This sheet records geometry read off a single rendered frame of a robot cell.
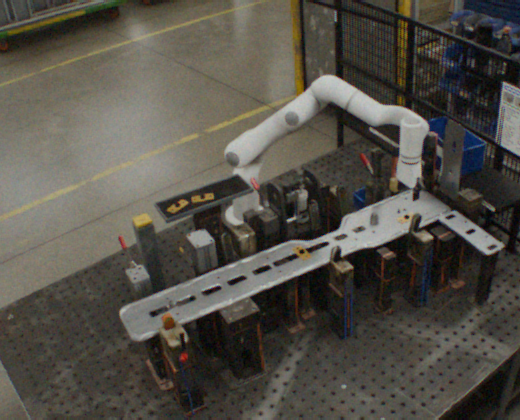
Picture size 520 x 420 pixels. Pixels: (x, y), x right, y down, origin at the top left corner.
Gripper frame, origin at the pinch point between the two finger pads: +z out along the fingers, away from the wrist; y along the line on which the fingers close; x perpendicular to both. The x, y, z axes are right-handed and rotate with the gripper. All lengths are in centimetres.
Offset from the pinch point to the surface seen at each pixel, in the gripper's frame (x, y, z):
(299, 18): 124, -285, 27
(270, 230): -51, -21, 9
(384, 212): -4.9, -8.3, 12.3
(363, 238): -22.2, 0.8, 12.3
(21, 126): -108, -428, 112
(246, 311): -80, 14, 9
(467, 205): 23.5, 10.7, 9.2
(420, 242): -8.2, 18.1, 9.4
